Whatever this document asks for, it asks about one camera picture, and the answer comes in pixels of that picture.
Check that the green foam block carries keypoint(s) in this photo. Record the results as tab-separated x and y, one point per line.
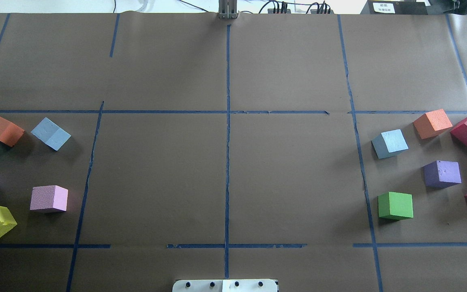
395	206

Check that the black box with label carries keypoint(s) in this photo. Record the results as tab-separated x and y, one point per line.
395	7

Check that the light blue foam block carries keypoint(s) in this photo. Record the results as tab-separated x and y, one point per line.
51	134
389	144

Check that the pink foam block left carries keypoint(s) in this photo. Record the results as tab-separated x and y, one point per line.
49	199

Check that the orange foam block left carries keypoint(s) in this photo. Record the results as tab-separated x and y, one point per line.
10	133

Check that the orange foam block right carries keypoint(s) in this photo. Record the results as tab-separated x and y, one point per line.
432	124

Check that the aluminium frame post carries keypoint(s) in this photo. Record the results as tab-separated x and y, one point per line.
227	9

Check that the white mounting plate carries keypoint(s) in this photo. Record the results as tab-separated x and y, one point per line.
226	285

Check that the orange foam block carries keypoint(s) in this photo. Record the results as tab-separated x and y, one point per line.
432	124
10	133

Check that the purple foam block right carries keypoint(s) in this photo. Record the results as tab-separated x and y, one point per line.
442	174

